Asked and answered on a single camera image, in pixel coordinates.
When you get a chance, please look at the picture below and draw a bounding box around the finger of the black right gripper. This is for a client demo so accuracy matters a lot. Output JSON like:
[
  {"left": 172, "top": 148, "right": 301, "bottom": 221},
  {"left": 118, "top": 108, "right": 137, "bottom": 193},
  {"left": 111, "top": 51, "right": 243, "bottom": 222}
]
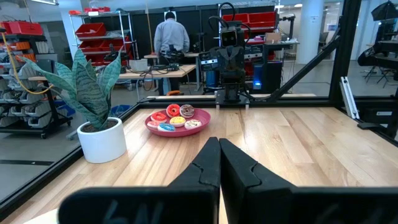
[
  {"left": 231, "top": 52, "right": 246, "bottom": 73},
  {"left": 216, "top": 52, "right": 232, "bottom": 73}
]

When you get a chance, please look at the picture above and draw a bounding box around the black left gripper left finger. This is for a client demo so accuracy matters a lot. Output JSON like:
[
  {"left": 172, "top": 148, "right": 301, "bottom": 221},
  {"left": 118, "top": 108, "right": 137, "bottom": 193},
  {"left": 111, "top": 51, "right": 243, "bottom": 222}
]
[{"left": 58, "top": 136, "right": 222, "bottom": 224}]

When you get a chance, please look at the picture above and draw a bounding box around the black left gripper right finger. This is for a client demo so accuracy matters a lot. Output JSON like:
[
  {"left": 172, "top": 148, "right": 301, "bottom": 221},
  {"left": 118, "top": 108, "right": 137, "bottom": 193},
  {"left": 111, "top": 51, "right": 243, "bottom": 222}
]
[{"left": 219, "top": 138, "right": 398, "bottom": 224}]

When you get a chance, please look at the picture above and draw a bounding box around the small chocolate donut orange underside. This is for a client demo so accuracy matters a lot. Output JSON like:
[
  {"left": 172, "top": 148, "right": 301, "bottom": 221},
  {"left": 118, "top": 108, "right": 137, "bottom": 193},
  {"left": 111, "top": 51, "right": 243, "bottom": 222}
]
[{"left": 179, "top": 104, "right": 196, "bottom": 119}]

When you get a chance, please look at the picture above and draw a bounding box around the small red frosted donut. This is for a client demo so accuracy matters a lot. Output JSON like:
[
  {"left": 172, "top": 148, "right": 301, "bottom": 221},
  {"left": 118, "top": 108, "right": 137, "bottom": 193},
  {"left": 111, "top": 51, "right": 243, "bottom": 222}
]
[
  {"left": 150, "top": 111, "right": 168, "bottom": 123},
  {"left": 165, "top": 103, "right": 182, "bottom": 118}
]

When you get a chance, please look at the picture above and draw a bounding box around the small blue frosted donut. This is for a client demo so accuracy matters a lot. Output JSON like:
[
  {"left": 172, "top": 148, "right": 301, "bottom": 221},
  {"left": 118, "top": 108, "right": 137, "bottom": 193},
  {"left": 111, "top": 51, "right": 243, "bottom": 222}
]
[{"left": 157, "top": 123, "right": 177, "bottom": 133}]

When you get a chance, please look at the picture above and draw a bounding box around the blue cylinder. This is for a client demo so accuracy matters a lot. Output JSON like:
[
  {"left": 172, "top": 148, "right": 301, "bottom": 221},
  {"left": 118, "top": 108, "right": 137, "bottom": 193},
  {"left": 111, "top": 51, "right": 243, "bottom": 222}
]
[{"left": 205, "top": 70, "right": 218, "bottom": 90}]

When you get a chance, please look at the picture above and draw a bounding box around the black computer tower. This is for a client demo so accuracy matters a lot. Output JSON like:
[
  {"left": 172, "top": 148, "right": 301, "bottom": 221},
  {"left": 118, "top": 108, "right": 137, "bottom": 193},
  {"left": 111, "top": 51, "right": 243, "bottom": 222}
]
[{"left": 251, "top": 60, "right": 284, "bottom": 94}]

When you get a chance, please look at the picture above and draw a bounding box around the red storage bin stack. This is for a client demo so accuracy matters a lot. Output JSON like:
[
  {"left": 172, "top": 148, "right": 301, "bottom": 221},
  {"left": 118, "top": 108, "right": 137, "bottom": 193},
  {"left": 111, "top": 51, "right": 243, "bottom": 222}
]
[{"left": 222, "top": 11, "right": 278, "bottom": 43}]

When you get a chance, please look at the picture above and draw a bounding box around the cardboard box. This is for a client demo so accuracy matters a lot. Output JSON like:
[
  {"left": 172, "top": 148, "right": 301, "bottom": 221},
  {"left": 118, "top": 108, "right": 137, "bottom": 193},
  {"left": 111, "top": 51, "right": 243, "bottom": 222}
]
[{"left": 265, "top": 32, "right": 282, "bottom": 44}]

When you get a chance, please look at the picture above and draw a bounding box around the person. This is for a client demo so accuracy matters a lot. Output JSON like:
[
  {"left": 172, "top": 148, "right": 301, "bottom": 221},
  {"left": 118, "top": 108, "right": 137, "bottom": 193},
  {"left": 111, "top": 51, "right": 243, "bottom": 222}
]
[{"left": 153, "top": 11, "right": 191, "bottom": 96}]

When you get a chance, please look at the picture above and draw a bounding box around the dark pink round plate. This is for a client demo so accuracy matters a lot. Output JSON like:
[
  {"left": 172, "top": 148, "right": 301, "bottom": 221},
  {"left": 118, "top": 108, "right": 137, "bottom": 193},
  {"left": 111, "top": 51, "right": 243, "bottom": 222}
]
[{"left": 144, "top": 107, "right": 211, "bottom": 138}]

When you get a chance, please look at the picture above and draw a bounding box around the wooden workbench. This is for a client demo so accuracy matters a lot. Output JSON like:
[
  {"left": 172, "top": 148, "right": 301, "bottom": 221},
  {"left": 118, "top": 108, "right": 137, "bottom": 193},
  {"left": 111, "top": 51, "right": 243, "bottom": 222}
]
[{"left": 119, "top": 52, "right": 200, "bottom": 94}]

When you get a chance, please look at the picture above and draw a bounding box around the white cylindrical plant pot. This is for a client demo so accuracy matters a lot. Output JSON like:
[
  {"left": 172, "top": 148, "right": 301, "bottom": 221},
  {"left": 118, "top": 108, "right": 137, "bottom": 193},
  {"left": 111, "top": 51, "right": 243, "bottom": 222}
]
[{"left": 76, "top": 116, "right": 127, "bottom": 164}]

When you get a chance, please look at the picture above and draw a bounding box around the small white box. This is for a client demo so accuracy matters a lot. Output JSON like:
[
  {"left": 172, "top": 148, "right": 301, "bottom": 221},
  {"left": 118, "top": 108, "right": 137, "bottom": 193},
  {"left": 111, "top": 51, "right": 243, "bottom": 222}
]
[{"left": 129, "top": 58, "right": 149, "bottom": 72}]

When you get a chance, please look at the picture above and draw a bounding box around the white woven round placemat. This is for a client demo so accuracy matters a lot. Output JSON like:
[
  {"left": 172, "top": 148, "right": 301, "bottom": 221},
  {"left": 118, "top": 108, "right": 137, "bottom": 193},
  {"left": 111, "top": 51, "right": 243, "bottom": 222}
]
[{"left": 24, "top": 207, "right": 60, "bottom": 224}]

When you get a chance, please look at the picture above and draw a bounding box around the blue storage bin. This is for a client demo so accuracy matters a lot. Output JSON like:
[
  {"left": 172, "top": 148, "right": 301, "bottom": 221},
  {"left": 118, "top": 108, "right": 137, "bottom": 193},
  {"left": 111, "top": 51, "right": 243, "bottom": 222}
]
[
  {"left": 110, "top": 104, "right": 133, "bottom": 116},
  {"left": 54, "top": 99, "right": 76, "bottom": 118}
]

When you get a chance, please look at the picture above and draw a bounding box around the green snake plant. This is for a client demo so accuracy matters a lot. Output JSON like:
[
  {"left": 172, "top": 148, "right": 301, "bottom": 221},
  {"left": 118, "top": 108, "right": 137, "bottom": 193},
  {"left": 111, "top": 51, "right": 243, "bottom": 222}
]
[{"left": 18, "top": 48, "right": 123, "bottom": 131}]

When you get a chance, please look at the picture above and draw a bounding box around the storage rack with bins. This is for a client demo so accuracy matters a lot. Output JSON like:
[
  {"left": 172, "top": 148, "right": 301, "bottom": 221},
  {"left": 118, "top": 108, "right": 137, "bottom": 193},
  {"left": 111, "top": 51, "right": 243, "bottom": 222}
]
[{"left": 0, "top": 20, "right": 74, "bottom": 139}]

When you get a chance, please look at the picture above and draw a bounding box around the black umbrella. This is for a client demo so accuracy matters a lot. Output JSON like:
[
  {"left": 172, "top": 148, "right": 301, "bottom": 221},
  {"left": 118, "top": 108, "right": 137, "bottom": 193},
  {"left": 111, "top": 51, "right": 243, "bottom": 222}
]
[{"left": 371, "top": 0, "right": 398, "bottom": 22}]

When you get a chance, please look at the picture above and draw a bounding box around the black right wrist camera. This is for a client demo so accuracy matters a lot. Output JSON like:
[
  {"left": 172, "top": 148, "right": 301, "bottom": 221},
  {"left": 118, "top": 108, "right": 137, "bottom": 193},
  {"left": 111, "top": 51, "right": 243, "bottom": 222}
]
[{"left": 220, "top": 26, "right": 239, "bottom": 47}]

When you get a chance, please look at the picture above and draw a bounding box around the white metal bracket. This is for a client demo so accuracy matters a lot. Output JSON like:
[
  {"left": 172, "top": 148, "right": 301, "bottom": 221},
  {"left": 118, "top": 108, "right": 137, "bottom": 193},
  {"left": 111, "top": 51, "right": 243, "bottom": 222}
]
[{"left": 339, "top": 76, "right": 361, "bottom": 120}]

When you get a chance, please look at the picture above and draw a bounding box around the wire shelf with red bins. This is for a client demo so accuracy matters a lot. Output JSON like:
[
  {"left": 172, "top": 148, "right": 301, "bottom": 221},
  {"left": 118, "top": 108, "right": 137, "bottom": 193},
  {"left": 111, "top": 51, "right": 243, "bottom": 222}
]
[{"left": 68, "top": 6, "right": 139, "bottom": 68}]

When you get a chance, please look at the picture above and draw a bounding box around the yellow hanging cable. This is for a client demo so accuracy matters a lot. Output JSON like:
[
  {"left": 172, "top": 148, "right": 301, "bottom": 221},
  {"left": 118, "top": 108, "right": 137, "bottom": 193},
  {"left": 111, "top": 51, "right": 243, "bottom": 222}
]
[{"left": 0, "top": 30, "right": 55, "bottom": 96}]

